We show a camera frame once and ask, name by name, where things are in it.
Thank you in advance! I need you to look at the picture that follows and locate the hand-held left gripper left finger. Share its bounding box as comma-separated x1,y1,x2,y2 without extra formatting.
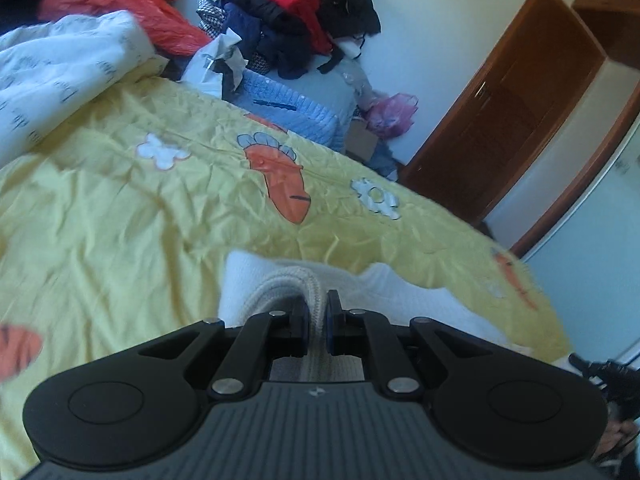
137,305,308,401

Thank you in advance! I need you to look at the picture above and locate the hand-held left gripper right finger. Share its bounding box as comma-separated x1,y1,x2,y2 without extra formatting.
326,290,481,400

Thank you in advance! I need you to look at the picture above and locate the white knit sweater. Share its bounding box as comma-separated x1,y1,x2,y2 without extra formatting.
220,251,576,383

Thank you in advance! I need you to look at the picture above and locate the white flower decal wardrobe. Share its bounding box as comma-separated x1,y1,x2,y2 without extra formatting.
520,125,640,361

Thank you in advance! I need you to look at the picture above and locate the cardboard box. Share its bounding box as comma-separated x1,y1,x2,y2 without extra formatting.
345,117,381,163

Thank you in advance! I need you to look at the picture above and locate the yellow carrot print bedsheet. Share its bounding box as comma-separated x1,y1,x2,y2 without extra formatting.
0,77,573,471

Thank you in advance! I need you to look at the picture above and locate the pink plastic bag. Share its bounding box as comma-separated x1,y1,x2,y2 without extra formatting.
362,92,420,138

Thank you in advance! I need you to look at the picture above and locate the light blue knit sweater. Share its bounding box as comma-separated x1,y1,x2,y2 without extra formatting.
235,67,358,153

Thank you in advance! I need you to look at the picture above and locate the grey cloth bundle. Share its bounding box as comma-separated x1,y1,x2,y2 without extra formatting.
300,55,373,116

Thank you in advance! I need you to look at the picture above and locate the white garment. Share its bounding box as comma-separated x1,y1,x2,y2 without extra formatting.
332,35,366,59

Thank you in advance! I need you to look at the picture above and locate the brown wooden door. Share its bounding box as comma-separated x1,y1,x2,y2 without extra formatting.
400,0,608,226

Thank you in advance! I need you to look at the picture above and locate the white grey plastic bag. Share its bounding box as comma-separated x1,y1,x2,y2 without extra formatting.
180,27,251,101

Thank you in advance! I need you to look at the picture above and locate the navy jacket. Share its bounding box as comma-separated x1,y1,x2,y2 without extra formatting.
220,0,321,78

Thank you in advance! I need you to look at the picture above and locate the white printed blanket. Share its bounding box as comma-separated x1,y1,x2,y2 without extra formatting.
0,10,171,166

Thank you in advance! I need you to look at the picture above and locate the red plastic bag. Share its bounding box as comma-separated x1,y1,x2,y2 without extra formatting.
37,0,213,58

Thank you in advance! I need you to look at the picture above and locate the wooden door frame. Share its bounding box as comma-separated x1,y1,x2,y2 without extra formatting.
400,0,640,261

